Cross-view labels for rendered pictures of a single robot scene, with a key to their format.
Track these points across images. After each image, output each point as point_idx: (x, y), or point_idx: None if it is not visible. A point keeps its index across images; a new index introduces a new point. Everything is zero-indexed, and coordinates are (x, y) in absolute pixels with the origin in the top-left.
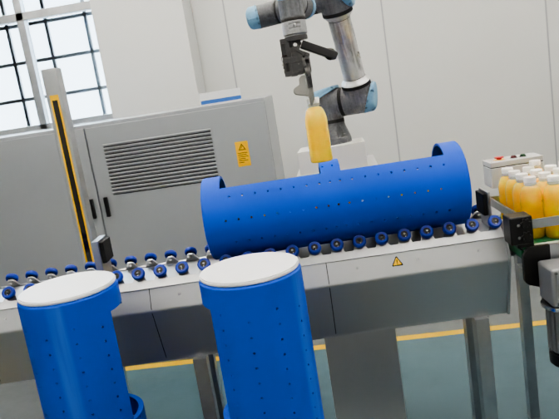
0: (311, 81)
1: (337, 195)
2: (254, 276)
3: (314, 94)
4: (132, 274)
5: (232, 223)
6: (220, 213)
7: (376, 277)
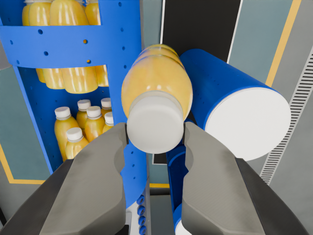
0: (266, 188)
1: (137, 37)
2: (281, 122)
3: (207, 133)
4: (142, 202)
5: (146, 158)
6: (144, 175)
7: (142, 0)
